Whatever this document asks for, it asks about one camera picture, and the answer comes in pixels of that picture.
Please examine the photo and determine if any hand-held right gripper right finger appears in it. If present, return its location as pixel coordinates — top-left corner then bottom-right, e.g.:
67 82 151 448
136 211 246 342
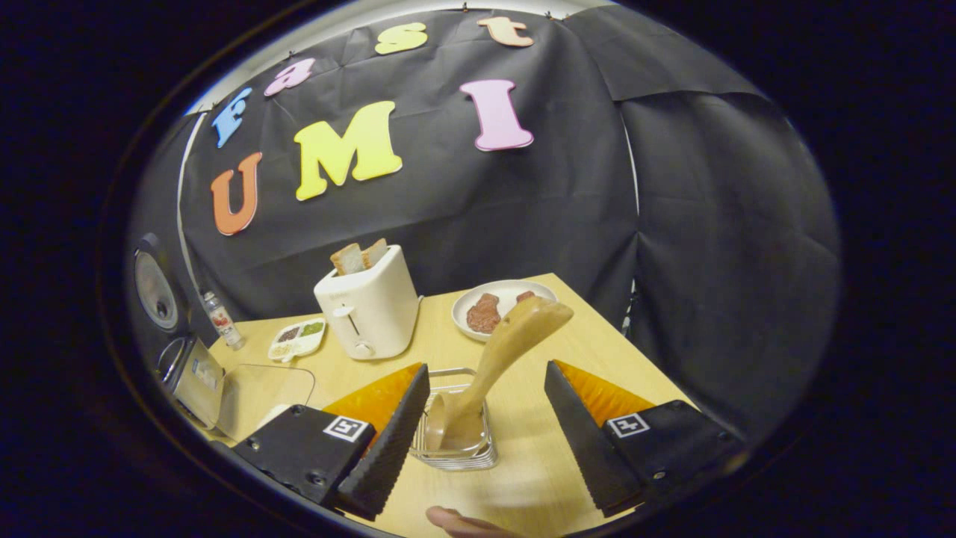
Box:
544 360 748 518

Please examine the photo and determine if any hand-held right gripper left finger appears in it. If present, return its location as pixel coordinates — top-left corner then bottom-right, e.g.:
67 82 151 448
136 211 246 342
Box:
213 363 432 522

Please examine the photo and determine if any metal wire chopstick holder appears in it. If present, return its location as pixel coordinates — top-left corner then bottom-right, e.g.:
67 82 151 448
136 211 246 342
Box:
409 367 499 471

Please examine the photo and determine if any wooden spoon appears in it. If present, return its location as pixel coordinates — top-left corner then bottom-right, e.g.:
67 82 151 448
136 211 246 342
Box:
426 296 574 453

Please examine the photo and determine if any black rice cooker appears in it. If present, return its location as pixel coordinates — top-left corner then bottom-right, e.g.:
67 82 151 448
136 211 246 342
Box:
131 232 229 433

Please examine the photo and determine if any clear plastic rice container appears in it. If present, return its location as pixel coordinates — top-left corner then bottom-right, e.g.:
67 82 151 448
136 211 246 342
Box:
213 364 316 442

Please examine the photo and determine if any white toaster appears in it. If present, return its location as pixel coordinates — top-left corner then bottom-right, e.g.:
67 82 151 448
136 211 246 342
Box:
314 244 421 361

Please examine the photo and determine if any white divided bean dish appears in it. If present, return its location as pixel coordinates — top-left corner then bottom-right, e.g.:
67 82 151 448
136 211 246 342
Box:
267 318 327 364

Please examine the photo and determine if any white round plate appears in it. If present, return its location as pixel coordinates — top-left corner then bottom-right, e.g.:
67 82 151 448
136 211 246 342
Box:
451 279 559 342

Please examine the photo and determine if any small red label bottle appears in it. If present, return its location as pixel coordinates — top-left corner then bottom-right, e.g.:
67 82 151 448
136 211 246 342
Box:
202 291 246 352

